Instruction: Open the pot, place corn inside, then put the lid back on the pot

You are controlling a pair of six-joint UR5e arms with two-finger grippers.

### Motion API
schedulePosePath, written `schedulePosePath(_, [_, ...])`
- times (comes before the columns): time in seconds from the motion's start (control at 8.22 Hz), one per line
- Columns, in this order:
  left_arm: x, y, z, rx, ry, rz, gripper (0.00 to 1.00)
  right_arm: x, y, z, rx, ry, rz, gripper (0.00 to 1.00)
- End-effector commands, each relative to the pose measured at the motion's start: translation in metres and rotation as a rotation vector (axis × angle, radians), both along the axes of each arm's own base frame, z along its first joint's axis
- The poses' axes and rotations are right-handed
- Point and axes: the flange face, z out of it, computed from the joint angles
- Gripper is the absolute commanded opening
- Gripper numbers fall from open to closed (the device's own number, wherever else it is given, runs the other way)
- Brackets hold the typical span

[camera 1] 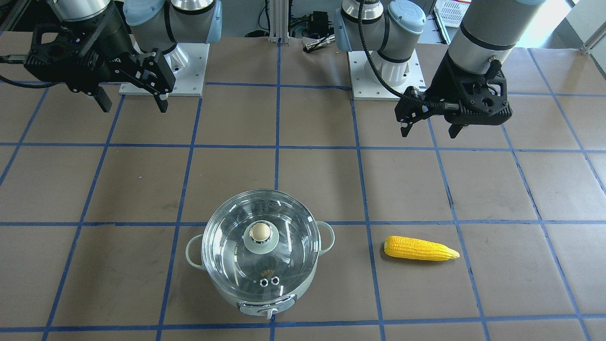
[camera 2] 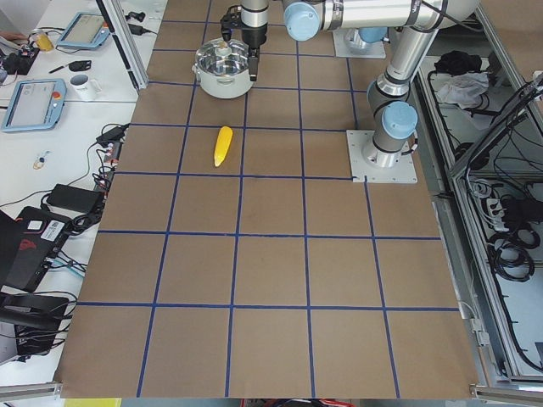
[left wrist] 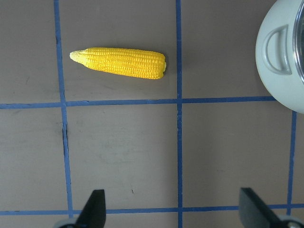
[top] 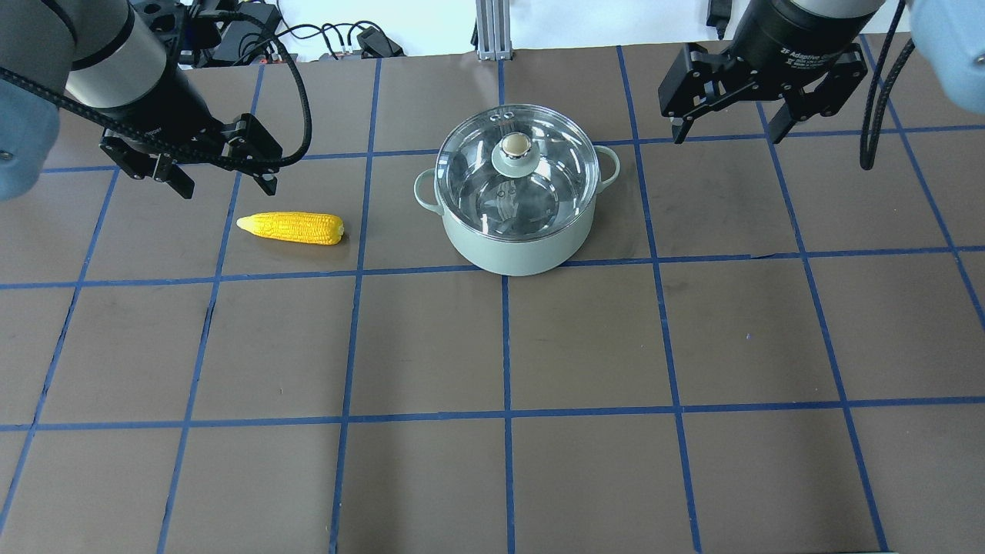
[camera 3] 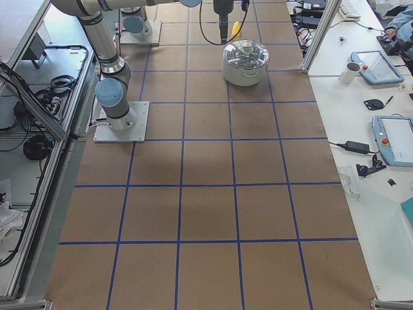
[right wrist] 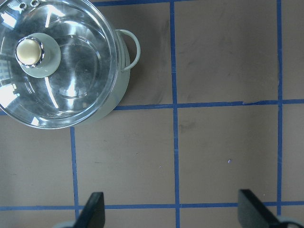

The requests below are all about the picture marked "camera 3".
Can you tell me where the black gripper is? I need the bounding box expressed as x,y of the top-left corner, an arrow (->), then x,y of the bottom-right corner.
212,0 -> 234,23

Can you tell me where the yellow corn cob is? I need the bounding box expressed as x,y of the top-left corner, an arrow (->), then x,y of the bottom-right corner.
231,21 -> 241,39

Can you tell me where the pale green cooking pot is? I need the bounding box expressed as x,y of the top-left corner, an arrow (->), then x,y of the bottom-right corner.
222,59 -> 269,87

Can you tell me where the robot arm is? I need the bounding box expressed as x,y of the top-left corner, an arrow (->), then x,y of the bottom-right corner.
120,6 -> 152,39
52,1 -> 166,130

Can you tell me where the white keyboard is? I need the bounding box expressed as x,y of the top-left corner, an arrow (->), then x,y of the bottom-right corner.
338,0 -> 361,21

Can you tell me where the white mug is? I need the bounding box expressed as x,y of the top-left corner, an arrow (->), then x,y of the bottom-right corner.
338,61 -> 361,85

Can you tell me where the far teach pendant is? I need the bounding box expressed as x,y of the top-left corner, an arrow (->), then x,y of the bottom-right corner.
350,50 -> 404,85

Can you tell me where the teach pendant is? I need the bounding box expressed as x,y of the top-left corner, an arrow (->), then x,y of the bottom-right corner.
350,50 -> 404,85
372,116 -> 412,167

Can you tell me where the black power adapter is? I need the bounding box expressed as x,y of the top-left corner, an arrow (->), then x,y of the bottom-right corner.
345,141 -> 370,154

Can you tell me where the near teach pendant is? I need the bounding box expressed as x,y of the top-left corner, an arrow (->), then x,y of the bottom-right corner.
372,116 -> 412,167

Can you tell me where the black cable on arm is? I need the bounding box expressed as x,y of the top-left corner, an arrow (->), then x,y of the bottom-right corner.
197,0 -> 227,45

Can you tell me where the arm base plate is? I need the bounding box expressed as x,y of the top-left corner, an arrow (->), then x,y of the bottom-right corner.
94,101 -> 150,143
120,20 -> 162,46

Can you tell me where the aluminium frame post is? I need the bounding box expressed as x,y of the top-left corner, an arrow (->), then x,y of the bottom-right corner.
301,0 -> 341,74

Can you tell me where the black bracket part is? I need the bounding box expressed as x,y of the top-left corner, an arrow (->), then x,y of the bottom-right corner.
356,154 -> 387,178

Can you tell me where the coiled black cable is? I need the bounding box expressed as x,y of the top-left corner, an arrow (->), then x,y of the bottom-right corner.
23,134 -> 52,161

